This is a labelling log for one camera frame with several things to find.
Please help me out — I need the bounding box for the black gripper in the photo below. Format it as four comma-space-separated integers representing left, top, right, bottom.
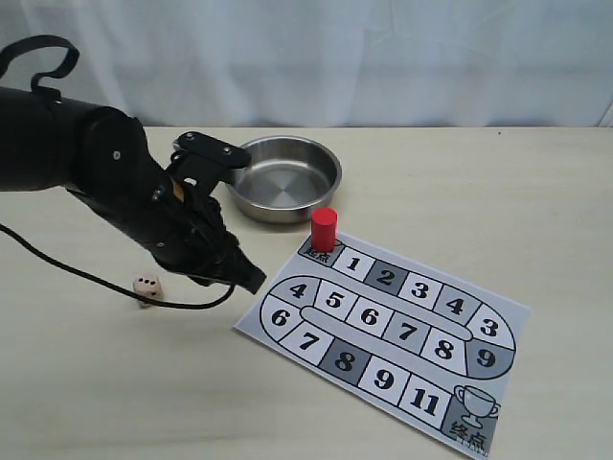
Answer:
67, 157, 266, 294

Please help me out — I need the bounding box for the wooden die with black pips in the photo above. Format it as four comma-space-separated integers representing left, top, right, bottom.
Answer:
132, 273, 164, 301

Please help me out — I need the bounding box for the red cylinder game piece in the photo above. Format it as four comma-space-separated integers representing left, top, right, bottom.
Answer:
311, 207, 338, 252

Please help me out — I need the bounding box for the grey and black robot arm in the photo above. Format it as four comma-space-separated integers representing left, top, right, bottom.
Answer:
1, 88, 266, 293

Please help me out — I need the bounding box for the round stainless steel bowl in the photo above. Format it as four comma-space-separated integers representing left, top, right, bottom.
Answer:
226, 135, 343, 224

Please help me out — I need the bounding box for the white backdrop curtain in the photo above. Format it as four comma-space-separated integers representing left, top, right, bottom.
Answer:
1, 1, 612, 127

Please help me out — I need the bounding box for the printed paper game board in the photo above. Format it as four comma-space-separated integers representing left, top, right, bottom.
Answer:
235, 232, 530, 459

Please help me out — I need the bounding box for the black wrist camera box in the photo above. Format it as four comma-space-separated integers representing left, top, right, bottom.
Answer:
166, 131, 252, 199

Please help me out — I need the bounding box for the black cable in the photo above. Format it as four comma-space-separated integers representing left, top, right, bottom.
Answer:
0, 35, 236, 311

